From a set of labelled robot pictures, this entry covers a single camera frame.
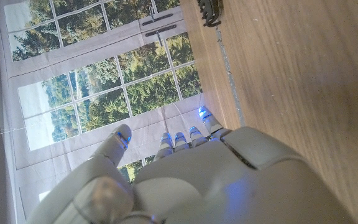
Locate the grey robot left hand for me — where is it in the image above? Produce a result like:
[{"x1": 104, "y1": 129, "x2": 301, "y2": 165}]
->
[{"x1": 26, "y1": 105, "x2": 357, "y2": 224}]

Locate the black toothed comb rack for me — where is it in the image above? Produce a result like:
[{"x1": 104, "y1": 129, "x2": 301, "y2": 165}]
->
[{"x1": 197, "y1": 0, "x2": 223, "y2": 28}]

